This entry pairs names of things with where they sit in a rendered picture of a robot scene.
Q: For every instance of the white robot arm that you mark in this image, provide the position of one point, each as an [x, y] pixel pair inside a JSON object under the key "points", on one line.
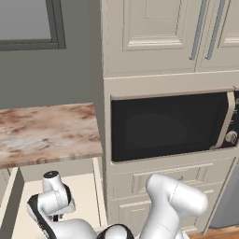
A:
{"points": [[174, 202]]}

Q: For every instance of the cream drawer front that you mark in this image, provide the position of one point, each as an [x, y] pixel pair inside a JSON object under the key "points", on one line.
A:
{"points": [[127, 214], [130, 180]]}

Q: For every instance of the open cream drawer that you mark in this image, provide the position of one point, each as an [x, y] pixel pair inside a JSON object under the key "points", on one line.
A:
{"points": [[84, 193]]}

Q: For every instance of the black microwave oven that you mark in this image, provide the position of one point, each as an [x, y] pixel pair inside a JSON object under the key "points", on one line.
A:
{"points": [[161, 127]]}

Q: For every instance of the wide cream cupboard door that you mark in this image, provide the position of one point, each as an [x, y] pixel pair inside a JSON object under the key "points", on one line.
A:
{"points": [[149, 34]]}

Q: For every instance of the white microwave knob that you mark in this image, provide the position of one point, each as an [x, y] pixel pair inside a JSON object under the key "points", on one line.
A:
{"points": [[231, 137]]}

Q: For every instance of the narrow cream cupboard door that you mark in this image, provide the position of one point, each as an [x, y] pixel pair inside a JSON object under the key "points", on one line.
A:
{"points": [[228, 34]]}

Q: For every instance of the grey window frame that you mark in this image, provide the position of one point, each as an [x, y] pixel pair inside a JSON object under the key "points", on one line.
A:
{"points": [[57, 25]]}

